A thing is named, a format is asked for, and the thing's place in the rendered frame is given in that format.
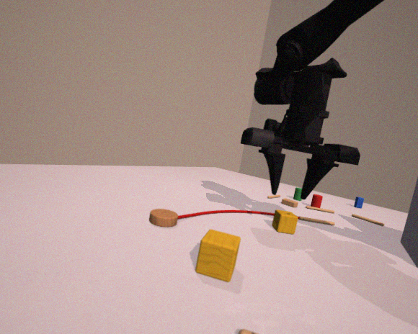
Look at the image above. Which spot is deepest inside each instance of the small blue block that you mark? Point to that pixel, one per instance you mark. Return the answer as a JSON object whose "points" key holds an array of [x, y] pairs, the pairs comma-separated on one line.
{"points": [[358, 202]]}

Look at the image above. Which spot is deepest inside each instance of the round wooden button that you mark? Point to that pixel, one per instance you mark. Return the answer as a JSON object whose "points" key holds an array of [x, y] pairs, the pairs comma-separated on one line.
{"points": [[163, 218]]}

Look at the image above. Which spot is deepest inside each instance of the red cylinder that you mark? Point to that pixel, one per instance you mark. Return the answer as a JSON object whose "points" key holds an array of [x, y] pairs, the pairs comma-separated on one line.
{"points": [[316, 200]]}

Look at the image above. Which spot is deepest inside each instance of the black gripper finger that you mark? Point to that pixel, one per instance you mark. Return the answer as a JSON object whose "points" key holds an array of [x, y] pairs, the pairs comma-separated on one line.
{"points": [[275, 163], [316, 170]]}

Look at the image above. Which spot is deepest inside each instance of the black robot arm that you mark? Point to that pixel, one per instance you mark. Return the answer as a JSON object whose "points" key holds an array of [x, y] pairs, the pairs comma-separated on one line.
{"points": [[300, 46]]}

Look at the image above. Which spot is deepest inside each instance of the green cylinder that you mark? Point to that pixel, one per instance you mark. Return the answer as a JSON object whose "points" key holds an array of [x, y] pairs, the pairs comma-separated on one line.
{"points": [[297, 195]]}

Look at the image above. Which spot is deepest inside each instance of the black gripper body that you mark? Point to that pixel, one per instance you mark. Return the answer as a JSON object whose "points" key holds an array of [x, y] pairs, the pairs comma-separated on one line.
{"points": [[304, 124]]}

